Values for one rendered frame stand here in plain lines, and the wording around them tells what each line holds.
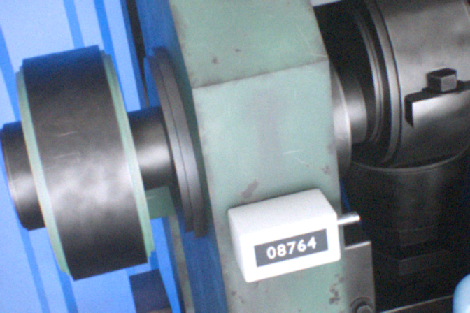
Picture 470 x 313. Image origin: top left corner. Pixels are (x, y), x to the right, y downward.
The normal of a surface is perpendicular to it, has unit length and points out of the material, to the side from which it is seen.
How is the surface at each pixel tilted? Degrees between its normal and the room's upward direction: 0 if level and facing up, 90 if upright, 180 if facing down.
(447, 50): 62
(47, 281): 90
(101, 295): 90
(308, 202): 0
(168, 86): 28
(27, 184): 73
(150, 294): 14
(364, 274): 90
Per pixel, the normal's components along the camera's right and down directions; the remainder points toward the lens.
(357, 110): 0.18, 0.15
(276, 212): -0.13, -0.87
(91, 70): -0.05, -0.69
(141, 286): -0.18, -0.95
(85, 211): 0.22, 0.37
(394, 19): 0.04, -0.40
